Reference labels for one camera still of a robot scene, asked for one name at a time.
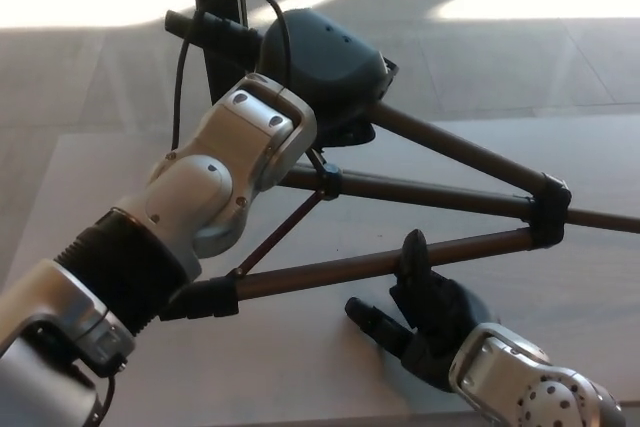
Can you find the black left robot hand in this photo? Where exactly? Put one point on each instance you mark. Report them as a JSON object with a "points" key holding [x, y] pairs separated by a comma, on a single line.
{"points": [[330, 67]]}

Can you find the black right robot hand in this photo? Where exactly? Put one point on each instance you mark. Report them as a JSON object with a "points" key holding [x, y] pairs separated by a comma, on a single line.
{"points": [[440, 317]]}

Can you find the bronze camera tripod black joints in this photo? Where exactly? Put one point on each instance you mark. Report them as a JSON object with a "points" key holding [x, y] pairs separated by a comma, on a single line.
{"points": [[450, 199]]}

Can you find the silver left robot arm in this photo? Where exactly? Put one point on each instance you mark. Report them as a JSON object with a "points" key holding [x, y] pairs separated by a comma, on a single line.
{"points": [[200, 192]]}

